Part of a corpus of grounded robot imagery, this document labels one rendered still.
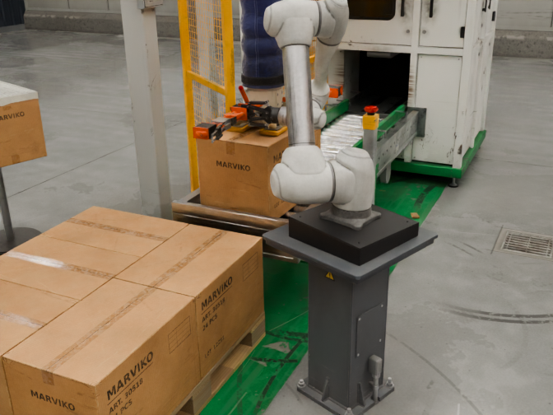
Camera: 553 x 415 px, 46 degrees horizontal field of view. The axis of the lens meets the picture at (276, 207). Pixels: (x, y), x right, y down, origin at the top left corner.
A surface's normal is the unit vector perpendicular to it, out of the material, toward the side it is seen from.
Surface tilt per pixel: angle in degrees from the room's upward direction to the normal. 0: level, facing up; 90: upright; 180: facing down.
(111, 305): 0
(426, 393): 0
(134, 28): 90
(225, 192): 90
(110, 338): 0
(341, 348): 90
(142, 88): 91
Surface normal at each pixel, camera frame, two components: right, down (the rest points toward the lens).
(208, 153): -0.47, 0.35
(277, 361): -0.02, -0.92
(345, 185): 0.19, 0.35
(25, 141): 0.72, 0.26
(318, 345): -0.72, 0.28
